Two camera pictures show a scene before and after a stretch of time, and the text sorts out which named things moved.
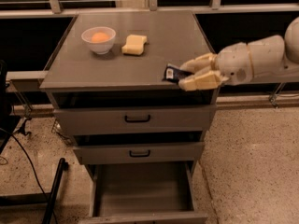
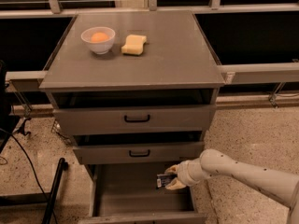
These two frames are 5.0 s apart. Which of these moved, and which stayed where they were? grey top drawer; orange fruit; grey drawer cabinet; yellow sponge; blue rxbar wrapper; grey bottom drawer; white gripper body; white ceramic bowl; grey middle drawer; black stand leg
Moved: blue rxbar wrapper; white gripper body
Stayed: orange fruit; grey bottom drawer; grey top drawer; white ceramic bowl; grey drawer cabinet; black stand leg; grey middle drawer; yellow sponge
